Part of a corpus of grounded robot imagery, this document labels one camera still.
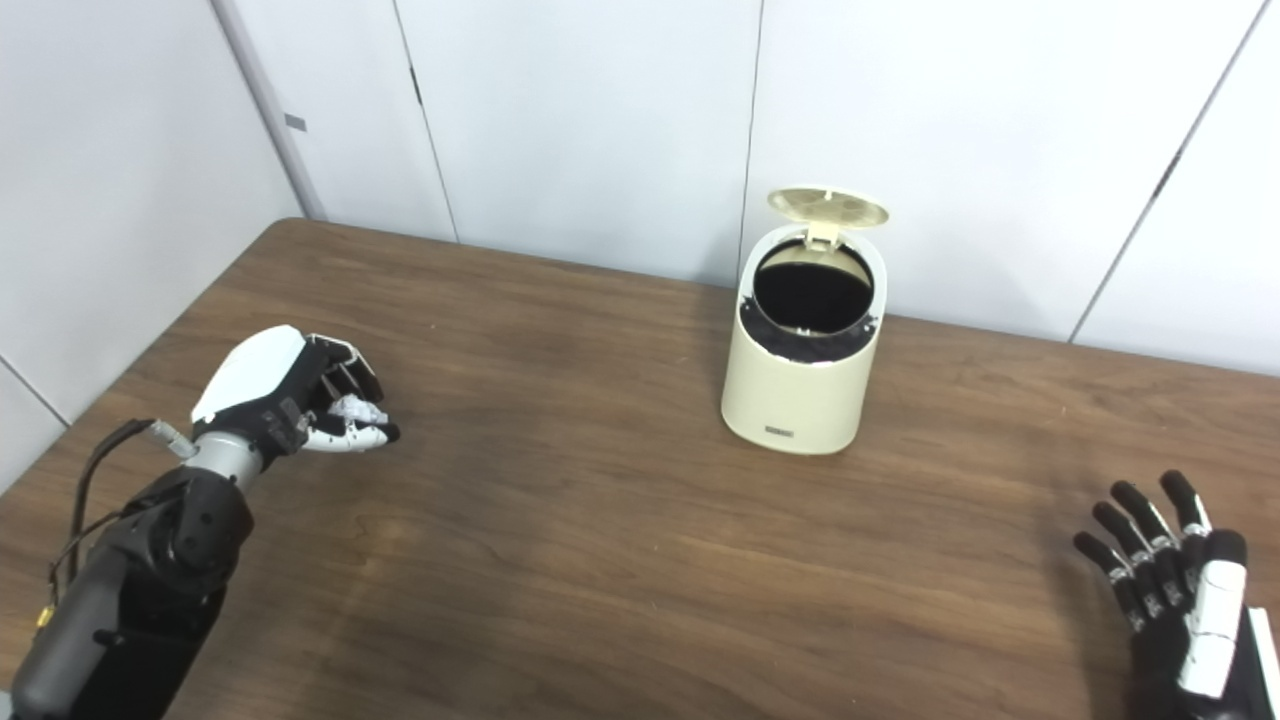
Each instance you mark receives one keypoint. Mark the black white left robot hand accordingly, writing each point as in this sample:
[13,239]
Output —
[255,380]

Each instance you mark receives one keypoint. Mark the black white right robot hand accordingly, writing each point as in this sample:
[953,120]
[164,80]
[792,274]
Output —
[1210,620]

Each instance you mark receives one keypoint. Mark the white paper ball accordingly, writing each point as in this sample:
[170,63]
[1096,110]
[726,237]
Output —
[355,408]

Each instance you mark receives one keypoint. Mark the cream round bin lid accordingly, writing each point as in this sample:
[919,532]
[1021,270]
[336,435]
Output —
[828,205]

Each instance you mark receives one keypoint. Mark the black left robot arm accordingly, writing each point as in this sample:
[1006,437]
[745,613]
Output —
[150,590]

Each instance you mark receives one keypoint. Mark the cream-colored desktop bin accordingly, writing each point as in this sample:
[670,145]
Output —
[797,400]

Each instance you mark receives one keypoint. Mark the grey wall corner strip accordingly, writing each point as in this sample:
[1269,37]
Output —
[268,110]

